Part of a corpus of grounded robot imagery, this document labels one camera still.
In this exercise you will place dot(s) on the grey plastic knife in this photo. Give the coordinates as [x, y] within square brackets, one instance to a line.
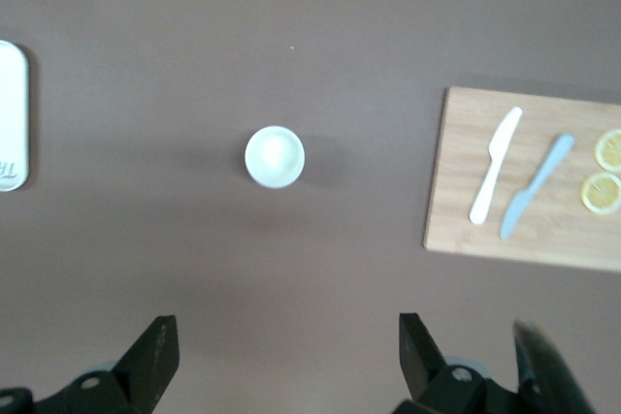
[533, 188]

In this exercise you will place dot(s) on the white plastic knife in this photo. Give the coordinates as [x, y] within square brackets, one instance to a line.
[496, 167]

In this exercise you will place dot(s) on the bamboo cutting board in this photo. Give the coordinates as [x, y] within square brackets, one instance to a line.
[456, 167]

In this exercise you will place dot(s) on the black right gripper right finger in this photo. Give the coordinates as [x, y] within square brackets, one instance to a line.
[422, 365]

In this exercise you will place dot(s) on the cream bear print tray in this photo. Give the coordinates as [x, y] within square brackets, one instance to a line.
[12, 118]

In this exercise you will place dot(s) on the yellow lemon slice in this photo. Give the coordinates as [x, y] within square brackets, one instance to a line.
[610, 149]
[601, 192]

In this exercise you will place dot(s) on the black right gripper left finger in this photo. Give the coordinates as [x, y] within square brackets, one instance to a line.
[150, 360]

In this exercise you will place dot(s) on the white IKEA cup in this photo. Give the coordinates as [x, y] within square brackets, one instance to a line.
[274, 157]

